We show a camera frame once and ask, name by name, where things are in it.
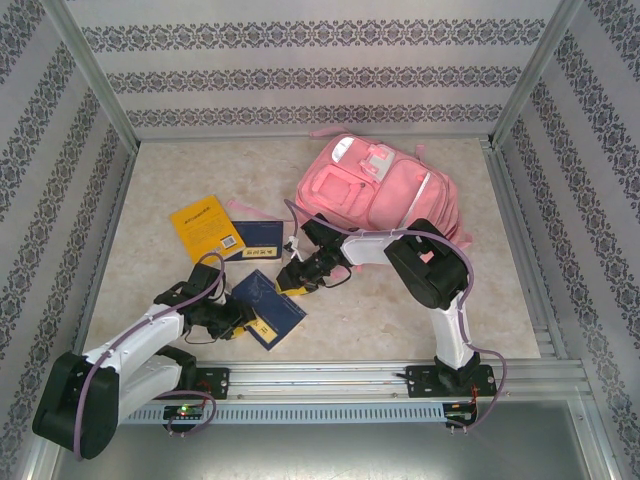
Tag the navy book small yellow label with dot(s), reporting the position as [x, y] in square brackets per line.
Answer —
[272, 310]

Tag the yellow paperback book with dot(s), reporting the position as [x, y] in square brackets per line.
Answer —
[205, 230]

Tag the pink school backpack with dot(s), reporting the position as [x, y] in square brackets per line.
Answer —
[380, 190]

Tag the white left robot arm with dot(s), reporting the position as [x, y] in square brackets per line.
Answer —
[135, 335]

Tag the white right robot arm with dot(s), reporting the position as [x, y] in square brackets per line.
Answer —
[430, 280]

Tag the navy book large cream label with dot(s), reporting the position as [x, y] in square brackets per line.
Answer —
[260, 237]

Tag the small circuit board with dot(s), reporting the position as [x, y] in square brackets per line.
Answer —
[185, 411]
[460, 414]

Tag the grey metal shelf panel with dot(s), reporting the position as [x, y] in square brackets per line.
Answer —
[320, 455]

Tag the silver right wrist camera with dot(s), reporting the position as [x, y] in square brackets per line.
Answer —
[294, 248]

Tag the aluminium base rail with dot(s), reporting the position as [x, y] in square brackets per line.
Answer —
[320, 380]

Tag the aluminium side rail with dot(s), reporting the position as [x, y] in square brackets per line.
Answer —
[523, 250]
[102, 260]

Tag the aluminium corner post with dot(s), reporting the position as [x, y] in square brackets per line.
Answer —
[96, 75]
[532, 75]

